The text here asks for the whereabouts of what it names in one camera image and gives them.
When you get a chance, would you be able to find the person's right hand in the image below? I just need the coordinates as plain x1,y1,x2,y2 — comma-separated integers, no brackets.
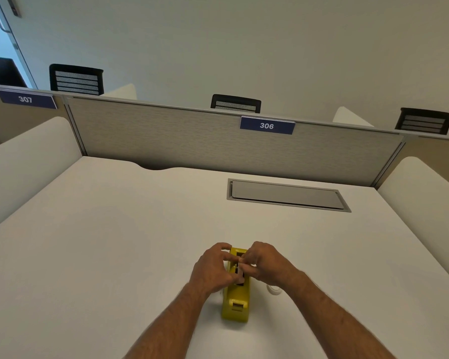
240,241,304,291

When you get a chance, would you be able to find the person's left hand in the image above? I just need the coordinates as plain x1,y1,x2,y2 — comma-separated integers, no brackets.
189,242,241,296

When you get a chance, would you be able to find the tape roll with black core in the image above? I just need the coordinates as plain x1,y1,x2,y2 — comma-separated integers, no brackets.
235,257,247,286

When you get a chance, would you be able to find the yellow tape dispenser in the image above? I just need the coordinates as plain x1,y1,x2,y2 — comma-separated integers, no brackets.
220,247,252,323

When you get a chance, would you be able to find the person's left forearm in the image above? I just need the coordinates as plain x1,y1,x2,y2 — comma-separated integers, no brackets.
123,284,215,359

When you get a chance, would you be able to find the person's right forearm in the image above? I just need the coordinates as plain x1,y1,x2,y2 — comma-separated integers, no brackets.
284,272,396,359

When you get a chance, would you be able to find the grey fabric partition panel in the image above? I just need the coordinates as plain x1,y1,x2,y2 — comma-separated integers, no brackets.
64,95,405,188

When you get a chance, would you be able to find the blue number sign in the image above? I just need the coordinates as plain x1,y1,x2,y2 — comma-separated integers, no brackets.
0,90,57,110
240,116,296,135

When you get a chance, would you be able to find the black mesh office chair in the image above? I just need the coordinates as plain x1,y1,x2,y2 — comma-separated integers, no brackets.
49,64,104,96
210,94,262,114
395,107,449,136

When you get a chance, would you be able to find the white rounded side divider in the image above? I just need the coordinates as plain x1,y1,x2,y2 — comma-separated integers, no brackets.
377,156,449,292
332,106,375,128
100,84,138,100
0,116,84,236

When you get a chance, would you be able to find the beige partition panel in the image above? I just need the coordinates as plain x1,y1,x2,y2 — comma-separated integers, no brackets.
0,86,72,148
374,132,449,189

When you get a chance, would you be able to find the dark cabinet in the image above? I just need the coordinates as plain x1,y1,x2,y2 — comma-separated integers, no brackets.
0,55,28,89

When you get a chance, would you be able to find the grey desk cable hatch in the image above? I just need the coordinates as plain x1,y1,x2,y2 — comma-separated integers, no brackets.
227,179,352,213

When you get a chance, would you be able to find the glass door with metal frame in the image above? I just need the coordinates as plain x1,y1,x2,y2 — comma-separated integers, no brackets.
0,0,38,89

